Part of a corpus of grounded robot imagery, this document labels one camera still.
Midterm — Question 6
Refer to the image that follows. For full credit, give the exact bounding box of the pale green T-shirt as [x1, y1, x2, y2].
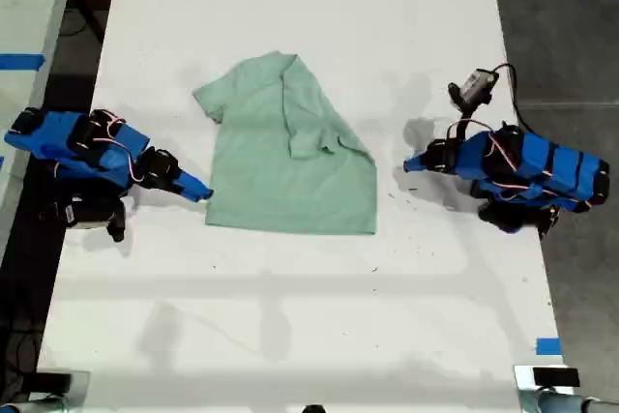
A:
[192, 49, 379, 236]

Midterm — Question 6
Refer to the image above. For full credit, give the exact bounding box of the long blue tape strip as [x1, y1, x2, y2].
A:
[0, 53, 47, 72]

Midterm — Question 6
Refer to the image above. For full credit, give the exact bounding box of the white side table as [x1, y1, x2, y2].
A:
[0, 0, 81, 259]

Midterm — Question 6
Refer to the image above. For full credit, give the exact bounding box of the short blue tape strip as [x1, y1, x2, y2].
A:
[535, 337, 563, 357]

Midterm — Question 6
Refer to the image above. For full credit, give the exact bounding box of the small black box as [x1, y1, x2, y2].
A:
[34, 370, 74, 393]
[532, 367, 581, 388]

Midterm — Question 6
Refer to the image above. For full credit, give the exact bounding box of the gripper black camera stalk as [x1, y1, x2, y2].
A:
[106, 197, 129, 244]
[447, 82, 493, 143]

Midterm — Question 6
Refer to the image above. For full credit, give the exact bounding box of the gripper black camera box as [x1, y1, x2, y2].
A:
[56, 195, 116, 231]

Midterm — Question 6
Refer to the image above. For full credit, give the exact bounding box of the gripper grey camera box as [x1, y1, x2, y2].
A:
[458, 68, 500, 96]

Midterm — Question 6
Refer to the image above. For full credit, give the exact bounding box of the gripper black camera cable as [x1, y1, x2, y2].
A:
[490, 62, 534, 134]

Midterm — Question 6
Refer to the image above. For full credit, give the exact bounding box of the silver metal bracket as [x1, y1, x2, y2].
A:
[0, 369, 93, 413]
[513, 364, 619, 413]

